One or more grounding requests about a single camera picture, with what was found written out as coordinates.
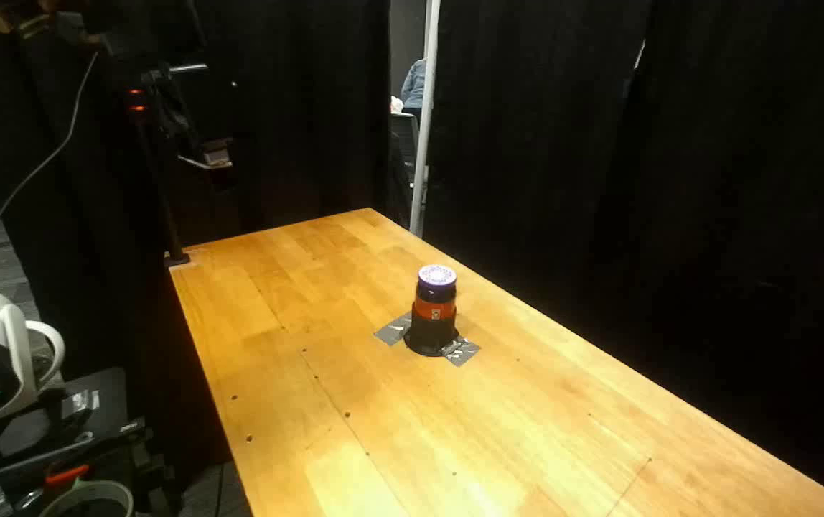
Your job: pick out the dark jar with purple lid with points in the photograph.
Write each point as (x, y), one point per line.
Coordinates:
(433, 319)

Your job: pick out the white vertical pole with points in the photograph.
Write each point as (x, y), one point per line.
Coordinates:
(427, 115)

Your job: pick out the light blue cloth object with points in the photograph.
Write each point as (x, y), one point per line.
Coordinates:
(414, 85)

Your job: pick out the black curtain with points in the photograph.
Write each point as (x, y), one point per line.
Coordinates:
(678, 189)
(305, 105)

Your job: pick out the black equipment case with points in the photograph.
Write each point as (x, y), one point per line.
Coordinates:
(68, 419)

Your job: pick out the grey duct tape piece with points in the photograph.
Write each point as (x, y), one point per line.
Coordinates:
(460, 352)
(393, 330)

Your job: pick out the black camera tripod stand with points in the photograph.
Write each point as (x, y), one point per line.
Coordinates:
(157, 143)

